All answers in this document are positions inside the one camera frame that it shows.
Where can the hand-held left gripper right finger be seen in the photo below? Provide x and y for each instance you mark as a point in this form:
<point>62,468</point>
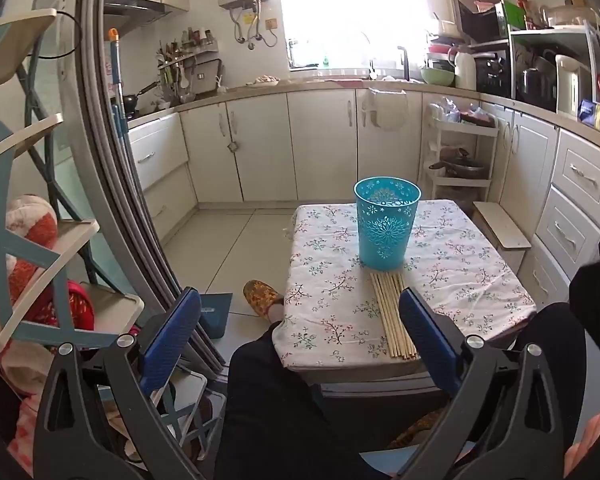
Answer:
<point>427,340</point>

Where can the green bowl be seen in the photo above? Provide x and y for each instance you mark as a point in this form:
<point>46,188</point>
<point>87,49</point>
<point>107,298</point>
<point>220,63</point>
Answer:
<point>437,76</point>

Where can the cream panelled base cabinets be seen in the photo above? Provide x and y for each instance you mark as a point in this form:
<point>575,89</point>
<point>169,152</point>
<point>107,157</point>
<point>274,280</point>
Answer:
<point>575,195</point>

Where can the red and white plush toy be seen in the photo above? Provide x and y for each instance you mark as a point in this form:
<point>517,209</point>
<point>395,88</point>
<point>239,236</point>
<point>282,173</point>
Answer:
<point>30,230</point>

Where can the white storage cart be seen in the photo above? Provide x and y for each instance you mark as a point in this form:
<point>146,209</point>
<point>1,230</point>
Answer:
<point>480,192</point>

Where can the person's left leg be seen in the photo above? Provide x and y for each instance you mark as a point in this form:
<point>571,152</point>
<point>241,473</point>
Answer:
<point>270,410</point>

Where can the yellow patterned slipper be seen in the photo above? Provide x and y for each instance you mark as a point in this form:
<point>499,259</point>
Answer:
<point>425,432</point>
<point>262,297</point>

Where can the pink garment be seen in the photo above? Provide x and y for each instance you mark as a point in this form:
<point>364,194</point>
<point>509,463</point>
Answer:
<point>597,440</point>

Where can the cream stove drawer cabinets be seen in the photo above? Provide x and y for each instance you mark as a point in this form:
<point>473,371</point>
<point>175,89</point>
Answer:
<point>160,170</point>

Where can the blue folding shelf rack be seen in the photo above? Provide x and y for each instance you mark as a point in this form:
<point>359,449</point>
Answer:
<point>35,255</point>

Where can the white appliance shelf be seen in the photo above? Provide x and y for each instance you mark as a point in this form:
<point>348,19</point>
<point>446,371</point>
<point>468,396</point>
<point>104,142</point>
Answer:
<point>550,35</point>

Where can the white thermos jug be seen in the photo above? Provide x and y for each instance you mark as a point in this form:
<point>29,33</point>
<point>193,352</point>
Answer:
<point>464,70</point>

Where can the plate of food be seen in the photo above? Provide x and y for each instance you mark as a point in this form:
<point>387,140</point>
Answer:
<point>262,80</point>

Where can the white electric kettle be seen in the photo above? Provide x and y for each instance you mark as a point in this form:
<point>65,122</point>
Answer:
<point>572,87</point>

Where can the steel range hood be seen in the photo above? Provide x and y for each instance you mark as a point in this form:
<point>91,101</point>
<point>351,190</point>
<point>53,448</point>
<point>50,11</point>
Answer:
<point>135,7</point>

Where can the bundle of bamboo chopsticks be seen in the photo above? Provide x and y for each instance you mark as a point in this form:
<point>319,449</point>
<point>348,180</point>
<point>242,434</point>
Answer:
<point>387,310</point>

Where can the white plastic bag holder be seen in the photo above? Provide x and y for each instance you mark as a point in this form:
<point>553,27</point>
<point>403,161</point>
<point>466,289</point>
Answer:
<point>387,107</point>

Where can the black wok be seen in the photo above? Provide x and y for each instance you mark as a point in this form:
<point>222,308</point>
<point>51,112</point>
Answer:
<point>132,100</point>

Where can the black kitchen faucet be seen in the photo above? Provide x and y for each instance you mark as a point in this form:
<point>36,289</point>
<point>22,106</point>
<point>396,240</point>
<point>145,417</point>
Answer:
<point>404,62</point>

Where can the kitchen window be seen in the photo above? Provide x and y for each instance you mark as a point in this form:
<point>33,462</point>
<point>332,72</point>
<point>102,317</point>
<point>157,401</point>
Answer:
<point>350,15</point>

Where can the grey sliding door frame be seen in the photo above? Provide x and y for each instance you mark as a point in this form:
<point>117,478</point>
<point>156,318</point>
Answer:
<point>115,185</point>

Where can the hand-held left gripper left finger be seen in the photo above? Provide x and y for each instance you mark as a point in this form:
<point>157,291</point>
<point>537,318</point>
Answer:
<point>172,340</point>

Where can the teal plastic cutout basket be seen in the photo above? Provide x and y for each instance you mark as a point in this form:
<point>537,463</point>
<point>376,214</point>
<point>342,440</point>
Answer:
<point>386,235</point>

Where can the wall power outlet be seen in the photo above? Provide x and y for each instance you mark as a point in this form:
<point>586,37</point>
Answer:
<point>271,23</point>

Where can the black microwave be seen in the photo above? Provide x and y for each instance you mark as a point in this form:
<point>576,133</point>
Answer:
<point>480,22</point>

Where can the floral white tablecloth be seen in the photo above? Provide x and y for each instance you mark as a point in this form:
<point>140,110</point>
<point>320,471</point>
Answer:
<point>460,270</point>

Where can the cream sink base cabinets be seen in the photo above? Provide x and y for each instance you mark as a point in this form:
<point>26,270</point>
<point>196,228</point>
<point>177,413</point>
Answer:
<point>305,145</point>

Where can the wall utensil rack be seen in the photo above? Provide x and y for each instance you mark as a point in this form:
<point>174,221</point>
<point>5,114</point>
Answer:
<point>187,65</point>

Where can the blue packet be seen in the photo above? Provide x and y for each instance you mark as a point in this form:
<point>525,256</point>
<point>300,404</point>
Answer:
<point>590,112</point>

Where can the wooden step stool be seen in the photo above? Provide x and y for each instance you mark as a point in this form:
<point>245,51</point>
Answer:
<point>502,232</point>

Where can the dark lidded pan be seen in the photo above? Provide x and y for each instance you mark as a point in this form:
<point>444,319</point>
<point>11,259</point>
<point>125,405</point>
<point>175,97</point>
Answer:
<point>457,167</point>

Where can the red patterned cushion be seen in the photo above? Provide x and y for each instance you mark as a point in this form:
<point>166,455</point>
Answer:
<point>77,307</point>

